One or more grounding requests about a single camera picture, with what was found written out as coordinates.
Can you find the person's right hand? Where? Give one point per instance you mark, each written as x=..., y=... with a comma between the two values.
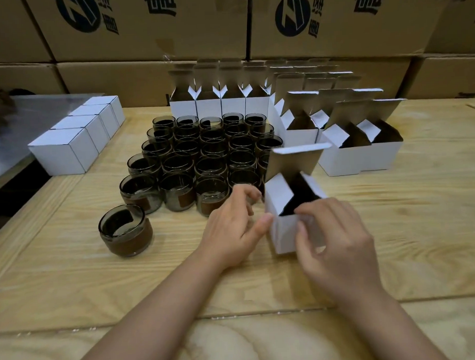
x=342, y=252

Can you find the person's left hand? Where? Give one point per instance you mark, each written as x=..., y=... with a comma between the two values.
x=224, y=233

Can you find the person's left thumb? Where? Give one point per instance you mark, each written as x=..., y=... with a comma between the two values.
x=259, y=230

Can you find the person's right thumb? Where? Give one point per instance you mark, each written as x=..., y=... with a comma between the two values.
x=304, y=243

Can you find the single white carton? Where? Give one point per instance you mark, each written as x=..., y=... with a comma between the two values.
x=285, y=232

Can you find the person's right forearm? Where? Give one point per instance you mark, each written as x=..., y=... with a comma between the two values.
x=389, y=332

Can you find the person's left forearm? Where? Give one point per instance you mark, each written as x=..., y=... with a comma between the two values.
x=149, y=323

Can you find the cluster of smoked glass jars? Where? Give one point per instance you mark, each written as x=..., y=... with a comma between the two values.
x=205, y=163

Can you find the rows of open white boxes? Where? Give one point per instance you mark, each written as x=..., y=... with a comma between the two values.
x=346, y=157

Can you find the lone brown-banded glass jar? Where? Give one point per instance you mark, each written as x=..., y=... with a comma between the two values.
x=126, y=239

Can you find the closed white box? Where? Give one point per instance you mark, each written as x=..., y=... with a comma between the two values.
x=90, y=127
x=110, y=103
x=61, y=152
x=103, y=113

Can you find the stack of brown cardboard cartons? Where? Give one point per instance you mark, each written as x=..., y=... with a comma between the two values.
x=176, y=27

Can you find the grey metal table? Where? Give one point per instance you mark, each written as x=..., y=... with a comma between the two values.
x=19, y=128

